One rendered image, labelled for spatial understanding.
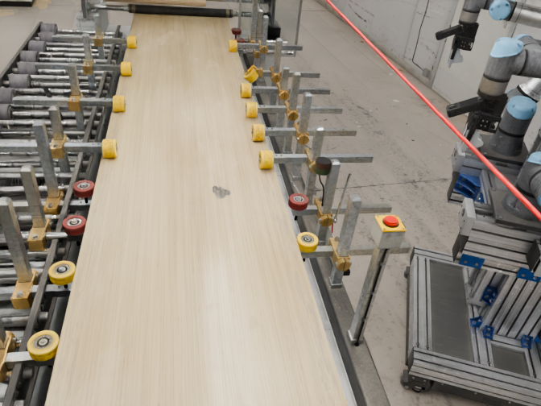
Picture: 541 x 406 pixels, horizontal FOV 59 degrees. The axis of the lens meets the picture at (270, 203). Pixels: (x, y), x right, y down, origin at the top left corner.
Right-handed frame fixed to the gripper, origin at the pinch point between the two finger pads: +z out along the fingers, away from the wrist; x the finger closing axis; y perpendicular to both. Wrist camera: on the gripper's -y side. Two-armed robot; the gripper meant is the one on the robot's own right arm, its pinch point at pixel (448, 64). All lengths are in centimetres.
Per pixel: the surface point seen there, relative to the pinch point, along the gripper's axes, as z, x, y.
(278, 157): 36, -54, -65
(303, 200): 41, -75, -49
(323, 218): 46, -77, -40
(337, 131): 36, -17, -44
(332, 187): 32, -75, -39
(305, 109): 22, -29, -60
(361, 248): 46, -89, -23
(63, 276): 41, -143, -113
